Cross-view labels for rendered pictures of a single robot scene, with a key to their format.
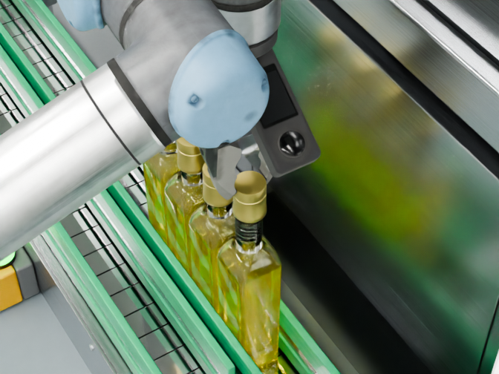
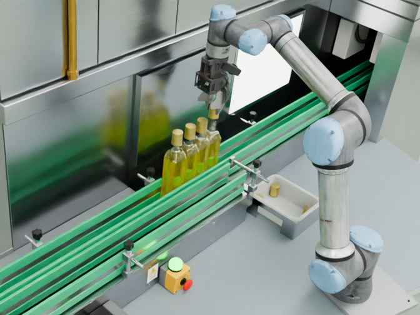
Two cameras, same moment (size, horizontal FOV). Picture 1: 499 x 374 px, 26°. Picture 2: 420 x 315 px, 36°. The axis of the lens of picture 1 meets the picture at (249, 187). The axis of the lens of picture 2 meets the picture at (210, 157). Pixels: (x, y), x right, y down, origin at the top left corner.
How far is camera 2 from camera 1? 2.25 m
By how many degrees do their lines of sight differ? 76
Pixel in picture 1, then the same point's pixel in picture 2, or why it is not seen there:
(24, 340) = (196, 272)
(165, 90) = (289, 27)
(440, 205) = not seen: hidden behind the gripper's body
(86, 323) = (209, 219)
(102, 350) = (218, 214)
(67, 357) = (199, 258)
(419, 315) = not seen: hidden behind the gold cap
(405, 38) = (203, 37)
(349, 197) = (189, 109)
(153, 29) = (277, 24)
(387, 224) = not seen: hidden behind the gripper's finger
